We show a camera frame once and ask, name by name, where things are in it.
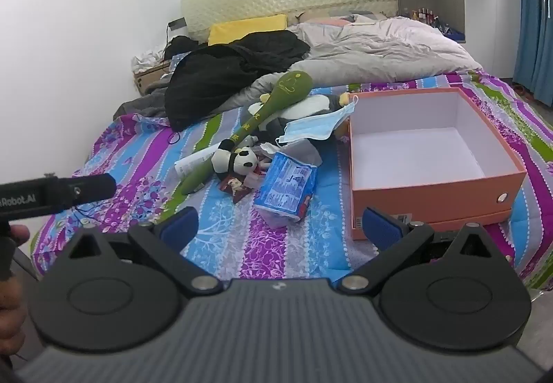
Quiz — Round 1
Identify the blue face mask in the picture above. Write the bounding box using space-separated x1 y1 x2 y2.
276 96 360 146

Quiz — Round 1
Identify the grey penguin plush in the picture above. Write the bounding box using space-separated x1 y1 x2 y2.
248 92 352 143

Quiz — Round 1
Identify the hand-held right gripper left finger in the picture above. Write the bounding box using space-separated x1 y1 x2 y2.
65 207 223 295

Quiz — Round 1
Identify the yellow pillow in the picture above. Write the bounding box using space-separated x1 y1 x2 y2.
208 14 288 47

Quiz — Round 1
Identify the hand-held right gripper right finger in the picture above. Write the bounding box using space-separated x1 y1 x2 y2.
337 207 495 294

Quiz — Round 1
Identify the pink pillow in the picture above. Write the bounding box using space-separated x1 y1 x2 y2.
302 14 377 28

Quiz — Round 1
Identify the grey fabric piece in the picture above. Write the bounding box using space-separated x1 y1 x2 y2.
281 138 323 166

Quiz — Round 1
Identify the white tube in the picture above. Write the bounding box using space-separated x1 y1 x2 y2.
174 145 222 179

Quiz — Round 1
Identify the blue curtain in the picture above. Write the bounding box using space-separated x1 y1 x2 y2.
512 0 553 97

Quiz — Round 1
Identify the brown cardboard box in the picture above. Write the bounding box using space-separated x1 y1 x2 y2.
133 61 174 96

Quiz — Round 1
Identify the row of small bottles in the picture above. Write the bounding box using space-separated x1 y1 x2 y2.
404 8 440 25

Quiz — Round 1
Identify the white crumpled cloth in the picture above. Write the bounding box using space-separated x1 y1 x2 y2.
132 44 174 73

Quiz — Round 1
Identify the green plush stick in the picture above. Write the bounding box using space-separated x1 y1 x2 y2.
179 70 313 196

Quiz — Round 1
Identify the red snack packet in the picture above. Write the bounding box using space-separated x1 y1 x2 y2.
218 175 256 205

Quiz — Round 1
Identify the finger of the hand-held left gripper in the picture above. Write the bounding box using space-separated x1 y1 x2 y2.
65 173 118 210

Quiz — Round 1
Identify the dark grey blanket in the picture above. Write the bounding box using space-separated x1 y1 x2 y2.
113 78 174 120

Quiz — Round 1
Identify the blue tissue packet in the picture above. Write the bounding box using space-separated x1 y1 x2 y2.
253 151 319 223

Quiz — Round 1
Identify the small panda plush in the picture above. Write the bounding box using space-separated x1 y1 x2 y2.
211 140 260 177

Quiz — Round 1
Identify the person's left hand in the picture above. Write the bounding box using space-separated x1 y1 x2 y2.
0 225 32 344

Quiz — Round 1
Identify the orange cardboard box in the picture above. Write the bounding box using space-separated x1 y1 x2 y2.
348 87 528 241

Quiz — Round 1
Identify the black jacket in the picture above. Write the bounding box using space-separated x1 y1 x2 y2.
164 31 312 132

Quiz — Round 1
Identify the pale grey quilt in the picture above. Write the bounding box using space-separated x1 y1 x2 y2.
216 14 484 108

